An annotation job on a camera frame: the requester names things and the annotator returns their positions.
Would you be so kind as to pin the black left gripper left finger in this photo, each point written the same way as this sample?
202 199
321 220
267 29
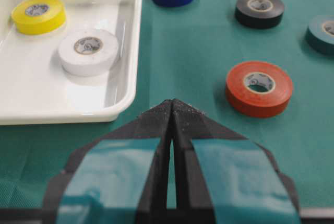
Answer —
121 177

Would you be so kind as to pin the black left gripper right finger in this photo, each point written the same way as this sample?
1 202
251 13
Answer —
222 177

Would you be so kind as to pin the red tape roll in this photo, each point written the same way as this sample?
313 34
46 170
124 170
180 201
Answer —
258 89

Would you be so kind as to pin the white tape roll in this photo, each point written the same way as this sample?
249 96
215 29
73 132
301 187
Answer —
88 52

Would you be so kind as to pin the black tape roll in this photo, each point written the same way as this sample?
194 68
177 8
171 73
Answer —
260 14

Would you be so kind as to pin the yellow tape roll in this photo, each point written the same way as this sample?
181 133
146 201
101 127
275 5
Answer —
35 17

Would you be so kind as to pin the white plastic tray case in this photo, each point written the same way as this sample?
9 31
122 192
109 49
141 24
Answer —
35 89

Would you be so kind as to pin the green tape roll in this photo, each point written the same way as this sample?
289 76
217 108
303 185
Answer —
319 34

